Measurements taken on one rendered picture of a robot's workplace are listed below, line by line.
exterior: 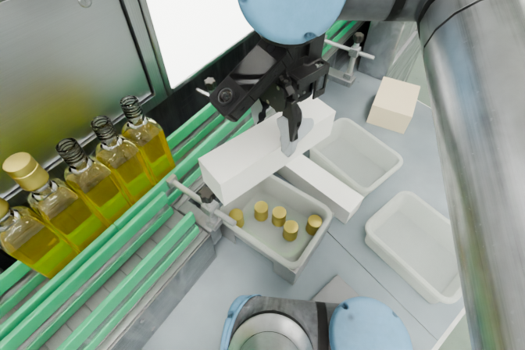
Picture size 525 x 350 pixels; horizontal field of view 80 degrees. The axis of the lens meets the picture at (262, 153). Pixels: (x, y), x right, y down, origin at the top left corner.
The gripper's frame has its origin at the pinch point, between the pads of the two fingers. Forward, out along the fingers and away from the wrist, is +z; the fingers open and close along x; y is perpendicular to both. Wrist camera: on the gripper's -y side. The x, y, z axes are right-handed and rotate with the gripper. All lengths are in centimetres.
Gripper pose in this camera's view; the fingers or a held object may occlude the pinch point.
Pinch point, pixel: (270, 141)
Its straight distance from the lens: 52.3
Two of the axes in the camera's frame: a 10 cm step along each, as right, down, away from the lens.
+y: 7.8, -4.8, 4.0
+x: -6.3, -6.0, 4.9
